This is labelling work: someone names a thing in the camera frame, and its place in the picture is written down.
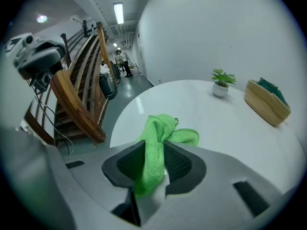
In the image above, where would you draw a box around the white board with black knobs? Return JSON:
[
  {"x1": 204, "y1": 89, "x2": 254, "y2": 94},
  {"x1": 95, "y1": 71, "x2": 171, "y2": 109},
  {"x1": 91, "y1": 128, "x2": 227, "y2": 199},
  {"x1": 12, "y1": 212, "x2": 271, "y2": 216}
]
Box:
[{"x1": 81, "y1": 20, "x2": 97, "y2": 37}]

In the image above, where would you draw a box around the small potted green plant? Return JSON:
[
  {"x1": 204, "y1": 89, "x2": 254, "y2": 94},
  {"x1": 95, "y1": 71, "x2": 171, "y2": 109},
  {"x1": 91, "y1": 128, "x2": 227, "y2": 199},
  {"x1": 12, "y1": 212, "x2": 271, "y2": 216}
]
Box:
[{"x1": 211, "y1": 68, "x2": 237, "y2": 98}]

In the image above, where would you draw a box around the black trash bin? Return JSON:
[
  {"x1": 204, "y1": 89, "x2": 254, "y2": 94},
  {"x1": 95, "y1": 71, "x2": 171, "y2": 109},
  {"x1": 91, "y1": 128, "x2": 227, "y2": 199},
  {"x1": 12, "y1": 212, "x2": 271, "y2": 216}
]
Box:
[{"x1": 98, "y1": 73, "x2": 118, "y2": 100}]

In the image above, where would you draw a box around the green microfibre cloth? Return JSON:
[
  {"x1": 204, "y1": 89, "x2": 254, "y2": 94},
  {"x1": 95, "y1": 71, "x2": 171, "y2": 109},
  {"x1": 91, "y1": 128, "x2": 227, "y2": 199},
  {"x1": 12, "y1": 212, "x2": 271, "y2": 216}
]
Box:
[{"x1": 133, "y1": 114, "x2": 200, "y2": 197}]

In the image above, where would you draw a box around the white oval table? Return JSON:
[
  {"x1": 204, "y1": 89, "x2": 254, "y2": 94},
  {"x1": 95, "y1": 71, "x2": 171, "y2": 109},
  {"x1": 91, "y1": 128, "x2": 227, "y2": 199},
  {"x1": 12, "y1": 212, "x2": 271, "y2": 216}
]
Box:
[{"x1": 109, "y1": 80, "x2": 307, "y2": 194}]

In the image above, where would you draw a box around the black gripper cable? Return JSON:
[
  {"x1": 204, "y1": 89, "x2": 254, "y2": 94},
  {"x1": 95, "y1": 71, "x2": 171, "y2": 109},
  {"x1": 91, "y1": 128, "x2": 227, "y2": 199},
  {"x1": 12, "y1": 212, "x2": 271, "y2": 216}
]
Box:
[{"x1": 30, "y1": 86, "x2": 75, "y2": 155}]

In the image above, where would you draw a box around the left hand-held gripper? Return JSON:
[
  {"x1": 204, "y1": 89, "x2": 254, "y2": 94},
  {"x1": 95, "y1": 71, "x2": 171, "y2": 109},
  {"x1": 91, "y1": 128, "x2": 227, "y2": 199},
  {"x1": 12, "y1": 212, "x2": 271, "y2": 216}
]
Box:
[{"x1": 4, "y1": 33, "x2": 67, "y2": 81}]

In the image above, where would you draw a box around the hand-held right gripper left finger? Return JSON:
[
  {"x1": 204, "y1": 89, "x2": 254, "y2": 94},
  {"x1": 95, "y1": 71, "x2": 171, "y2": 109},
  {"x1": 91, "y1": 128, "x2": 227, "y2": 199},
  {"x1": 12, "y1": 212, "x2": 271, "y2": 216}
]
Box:
[{"x1": 101, "y1": 139, "x2": 146, "y2": 189}]

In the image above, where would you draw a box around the woven straw basket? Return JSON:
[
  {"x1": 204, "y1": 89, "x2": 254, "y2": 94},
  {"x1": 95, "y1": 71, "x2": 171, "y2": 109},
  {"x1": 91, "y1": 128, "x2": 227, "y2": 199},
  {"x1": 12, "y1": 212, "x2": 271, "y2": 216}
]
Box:
[{"x1": 244, "y1": 77, "x2": 292, "y2": 127}]

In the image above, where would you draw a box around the wooden staircase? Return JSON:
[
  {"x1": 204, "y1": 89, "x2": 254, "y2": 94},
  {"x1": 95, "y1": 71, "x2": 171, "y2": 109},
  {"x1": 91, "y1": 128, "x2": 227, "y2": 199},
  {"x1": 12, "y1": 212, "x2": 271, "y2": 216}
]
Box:
[{"x1": 24, "y1": 22, "x2": 118, "y2": 150}]

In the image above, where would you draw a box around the dark green pouch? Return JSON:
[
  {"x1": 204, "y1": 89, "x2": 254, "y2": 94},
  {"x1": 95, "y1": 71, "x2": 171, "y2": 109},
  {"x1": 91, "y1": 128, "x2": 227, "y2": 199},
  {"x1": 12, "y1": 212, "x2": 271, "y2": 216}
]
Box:
[{"x1": 257, "y1": 77, "x2": 288, "y2": 106}]

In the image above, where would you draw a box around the silver fisheye camera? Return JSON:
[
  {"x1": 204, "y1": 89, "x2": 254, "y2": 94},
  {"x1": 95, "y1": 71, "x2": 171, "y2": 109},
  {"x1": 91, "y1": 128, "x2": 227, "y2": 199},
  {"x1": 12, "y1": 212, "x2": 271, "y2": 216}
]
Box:
[{"x1": 22, "y1": 34, "x2": 35, "y2": 48}]

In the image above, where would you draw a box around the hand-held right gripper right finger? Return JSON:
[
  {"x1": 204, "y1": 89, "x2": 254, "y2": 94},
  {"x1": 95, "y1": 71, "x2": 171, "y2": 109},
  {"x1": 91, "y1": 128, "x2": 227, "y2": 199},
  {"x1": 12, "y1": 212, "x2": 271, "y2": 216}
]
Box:
[{"x1": 163, "y1": 140, "x2": 207, "y2": 196}]

